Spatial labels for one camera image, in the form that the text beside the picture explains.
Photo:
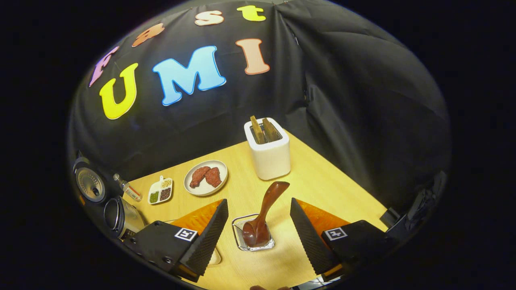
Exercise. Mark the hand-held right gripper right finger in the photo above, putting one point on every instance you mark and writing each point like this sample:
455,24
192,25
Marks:
308,237

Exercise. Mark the white divided condiment dish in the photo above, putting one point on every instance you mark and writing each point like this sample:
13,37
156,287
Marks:
160,192

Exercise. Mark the black backdrop cloth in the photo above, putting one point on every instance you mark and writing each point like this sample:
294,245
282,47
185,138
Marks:
342,100

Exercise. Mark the round white plate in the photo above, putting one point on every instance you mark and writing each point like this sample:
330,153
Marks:
204,191

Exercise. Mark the dark lidded rice cooker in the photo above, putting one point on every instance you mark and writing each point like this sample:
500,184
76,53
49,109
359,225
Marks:
125,219

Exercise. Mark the small clear bottle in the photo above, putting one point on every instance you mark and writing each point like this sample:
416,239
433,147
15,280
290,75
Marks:
130,191

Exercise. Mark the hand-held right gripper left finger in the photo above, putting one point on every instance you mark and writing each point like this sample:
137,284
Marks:
207,237

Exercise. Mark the brown toast slice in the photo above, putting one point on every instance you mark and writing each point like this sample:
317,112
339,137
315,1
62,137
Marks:
271,129
258,131

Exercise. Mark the white toaster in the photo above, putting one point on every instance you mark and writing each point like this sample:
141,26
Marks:
271,159

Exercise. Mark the red meat piece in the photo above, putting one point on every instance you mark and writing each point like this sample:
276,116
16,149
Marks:
214,177
198,177

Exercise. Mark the brown wooden spoon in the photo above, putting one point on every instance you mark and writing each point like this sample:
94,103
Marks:
264,213

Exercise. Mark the dark stand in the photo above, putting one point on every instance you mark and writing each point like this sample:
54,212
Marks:
419,209

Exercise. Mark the clear glass tray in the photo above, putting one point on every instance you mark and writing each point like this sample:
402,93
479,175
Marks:
215,257

